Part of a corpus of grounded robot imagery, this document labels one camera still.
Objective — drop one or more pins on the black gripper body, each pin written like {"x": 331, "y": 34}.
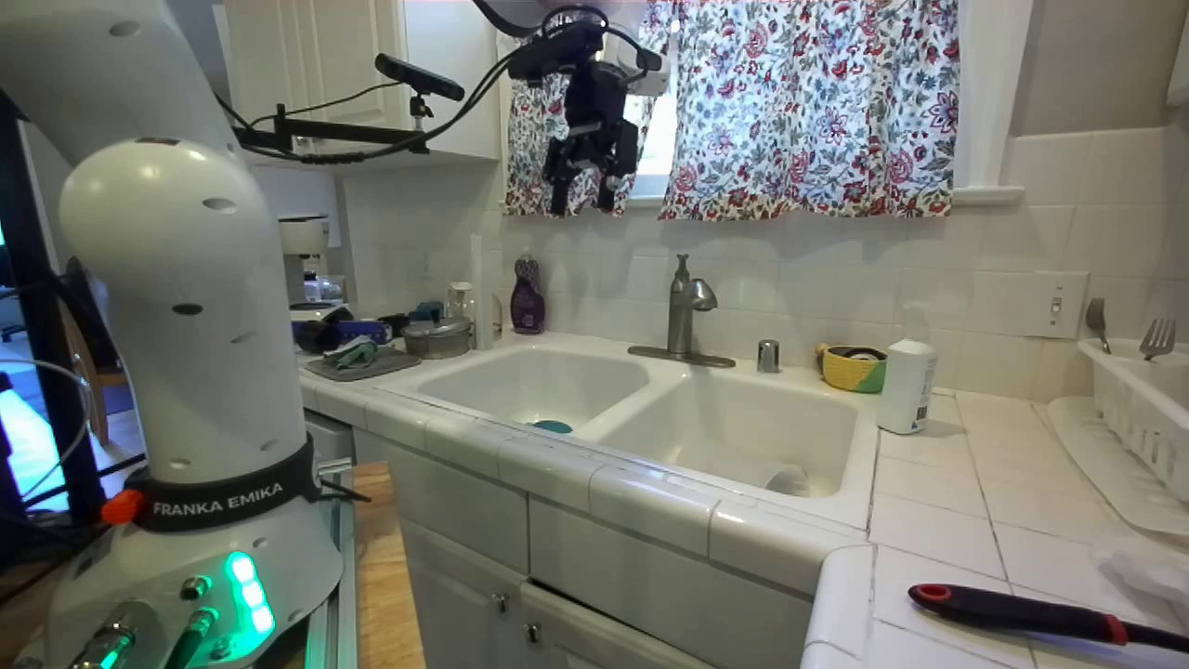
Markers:
{"x": 595, "y": 122}

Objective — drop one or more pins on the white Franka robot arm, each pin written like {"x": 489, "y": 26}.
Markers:
{"x": 188, "y": 319}

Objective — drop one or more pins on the brushed metal sink faucet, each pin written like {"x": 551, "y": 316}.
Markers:
{"x": 680, "y": 309}

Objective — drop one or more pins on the small metal sink cap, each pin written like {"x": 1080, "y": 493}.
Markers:
{"x": 771, "y": 353}

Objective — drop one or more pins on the white double basin sink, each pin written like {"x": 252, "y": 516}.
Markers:
{"x": 743, "y": 428}

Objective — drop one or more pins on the white sink base cabinet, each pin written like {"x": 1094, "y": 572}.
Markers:
{"x": 645, "y": 582}

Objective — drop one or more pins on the narrow floral window curtain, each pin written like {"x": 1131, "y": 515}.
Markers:
{"x": 524, "y": 136}

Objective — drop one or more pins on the purple dish soap bottle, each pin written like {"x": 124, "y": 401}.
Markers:
{"x": 528, "y": 297}

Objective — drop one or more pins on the small white bottle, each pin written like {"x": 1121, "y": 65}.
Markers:
{"x": 463, "y": 303}

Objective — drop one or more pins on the grey metal bowl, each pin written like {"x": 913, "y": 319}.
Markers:
{"x": 440, "y": 340}

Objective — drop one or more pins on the wide floral window curtain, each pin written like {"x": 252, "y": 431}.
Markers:
{"x": 819, "y": 114}

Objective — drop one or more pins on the teal round object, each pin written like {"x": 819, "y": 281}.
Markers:
{"x": 554, "y": 428}

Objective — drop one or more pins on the grey dish tray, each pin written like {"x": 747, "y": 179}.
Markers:
{"x": 364, "y": 359}

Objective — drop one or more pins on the dark blue container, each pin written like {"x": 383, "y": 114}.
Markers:
{"x": 338, "y": 332}

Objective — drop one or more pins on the white coffee maker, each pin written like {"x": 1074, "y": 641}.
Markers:
{"x": 305, "y": 252}

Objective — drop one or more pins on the white upper cabinet door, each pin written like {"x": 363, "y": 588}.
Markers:
{"x": 320, "y": 48}

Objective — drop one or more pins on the yellow sponge holder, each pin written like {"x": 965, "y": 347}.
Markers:
{"x": 854, "y": 370}

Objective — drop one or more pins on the wooden board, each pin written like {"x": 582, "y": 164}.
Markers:
{"x": 389, "y": 582}

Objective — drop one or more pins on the grey robot mounting stand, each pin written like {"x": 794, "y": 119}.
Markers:
{"x": 338, "y": 596}

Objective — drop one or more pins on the metal fork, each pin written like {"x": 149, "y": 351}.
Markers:
{"x": 1156, "y": 335}

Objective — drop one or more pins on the white dish drying mat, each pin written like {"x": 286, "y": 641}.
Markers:
{"x": 1100, "y": 475}

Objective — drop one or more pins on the white plastic dish rack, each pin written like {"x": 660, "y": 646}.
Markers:
{"x": 1138, "y": 412}

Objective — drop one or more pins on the black stereo camera bar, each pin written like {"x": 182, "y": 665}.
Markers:
{"x": 421, "y": 75}

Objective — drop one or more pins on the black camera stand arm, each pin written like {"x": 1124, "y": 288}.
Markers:
{"x": 320, "y": 131}

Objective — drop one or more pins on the white window frame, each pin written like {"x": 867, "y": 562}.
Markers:
{"x": 990, "y": 98}

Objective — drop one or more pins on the white wall outlet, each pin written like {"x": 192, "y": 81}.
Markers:
{"x": 1057, "y": 307}

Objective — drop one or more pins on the black metal frame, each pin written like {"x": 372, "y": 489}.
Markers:
{"x": 39, "y": 309}

